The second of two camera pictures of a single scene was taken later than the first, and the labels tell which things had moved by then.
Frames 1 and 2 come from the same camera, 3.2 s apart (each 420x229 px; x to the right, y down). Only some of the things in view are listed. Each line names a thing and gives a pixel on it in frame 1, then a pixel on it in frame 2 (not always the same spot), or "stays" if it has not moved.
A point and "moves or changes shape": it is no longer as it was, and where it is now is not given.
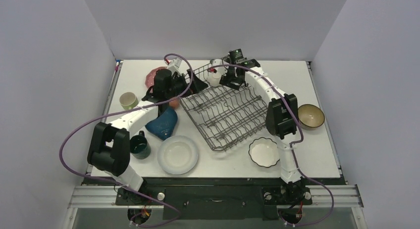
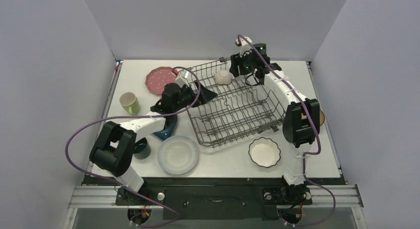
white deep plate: x=177 y=155 stays
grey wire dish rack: x=220 y=116 stays
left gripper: x=196 y=85 to x=204 y=94
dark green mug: x=139 y=147 stays
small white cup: x=214 y=79 moves or changes shape
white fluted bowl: x=264 y=152 stays
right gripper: x=232 y=82 to x=236 y=67
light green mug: x=128 y=100 stays
